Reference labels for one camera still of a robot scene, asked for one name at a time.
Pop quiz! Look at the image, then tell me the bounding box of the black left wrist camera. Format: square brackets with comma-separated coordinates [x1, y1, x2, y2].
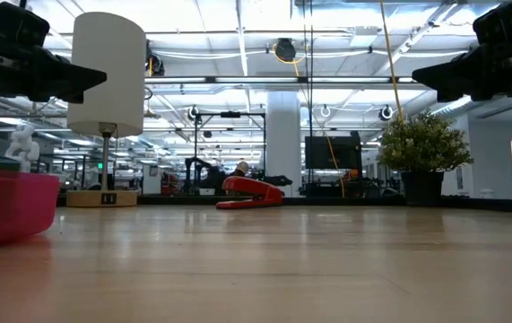
[0, 0, 51, 46]

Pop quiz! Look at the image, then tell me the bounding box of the black monitor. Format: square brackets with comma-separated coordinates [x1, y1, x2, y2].
[304, 131, 363, 171]

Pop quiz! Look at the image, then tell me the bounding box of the black ceiling cable reel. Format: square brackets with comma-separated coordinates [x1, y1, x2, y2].
[273, 37, 298, 64]

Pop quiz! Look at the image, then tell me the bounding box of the white humanoid figure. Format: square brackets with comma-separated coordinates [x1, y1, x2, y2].
[3, 123, 40, 174]

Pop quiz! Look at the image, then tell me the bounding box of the pink plastic pencil case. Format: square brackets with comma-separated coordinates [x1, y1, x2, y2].
[0, 166, 61, 253]

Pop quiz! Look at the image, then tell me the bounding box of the red stapler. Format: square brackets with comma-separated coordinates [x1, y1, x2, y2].
[215, 175, 286, 211]

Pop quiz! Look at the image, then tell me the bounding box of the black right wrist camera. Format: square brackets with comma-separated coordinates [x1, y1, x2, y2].
[473, 0, 512, 46]

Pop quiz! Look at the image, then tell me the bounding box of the black metal stand frame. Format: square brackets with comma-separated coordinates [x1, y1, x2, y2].
[193, 110, 267, 180]

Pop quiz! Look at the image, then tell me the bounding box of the person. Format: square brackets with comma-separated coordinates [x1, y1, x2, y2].
[232, 161, 252, 178]

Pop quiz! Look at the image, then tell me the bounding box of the potted green plant black pot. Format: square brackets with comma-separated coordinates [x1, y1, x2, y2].
[377, 109, 475, 207]

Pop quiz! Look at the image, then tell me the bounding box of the white shade wooden base lamp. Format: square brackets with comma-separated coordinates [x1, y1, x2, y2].
[65, 12, 148, 208]

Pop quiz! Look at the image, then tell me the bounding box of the black aluminium table frame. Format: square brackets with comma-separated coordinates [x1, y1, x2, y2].
[56, 193, 512, 214]

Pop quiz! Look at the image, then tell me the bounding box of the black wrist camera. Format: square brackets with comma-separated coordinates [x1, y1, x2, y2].
[473, 0, 512, 46]
[0, 0, 51, 46]

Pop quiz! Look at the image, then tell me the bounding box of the white building column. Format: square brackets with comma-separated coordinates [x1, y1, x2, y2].
[265, 91, 303, 198]

